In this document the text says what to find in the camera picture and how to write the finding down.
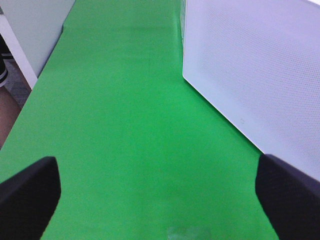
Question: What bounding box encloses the green table cover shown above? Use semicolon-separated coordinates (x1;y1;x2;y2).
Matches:
0;0;277;240

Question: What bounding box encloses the white microwave oven body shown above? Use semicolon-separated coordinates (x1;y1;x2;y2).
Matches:
180;0;187;46

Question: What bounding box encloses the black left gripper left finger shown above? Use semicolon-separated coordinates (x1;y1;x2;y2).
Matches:
0;156;61;240

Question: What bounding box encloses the white microwave door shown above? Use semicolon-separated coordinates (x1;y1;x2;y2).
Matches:
183;0;320;179

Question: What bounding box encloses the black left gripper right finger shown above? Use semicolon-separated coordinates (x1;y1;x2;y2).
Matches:
255;154;320;240

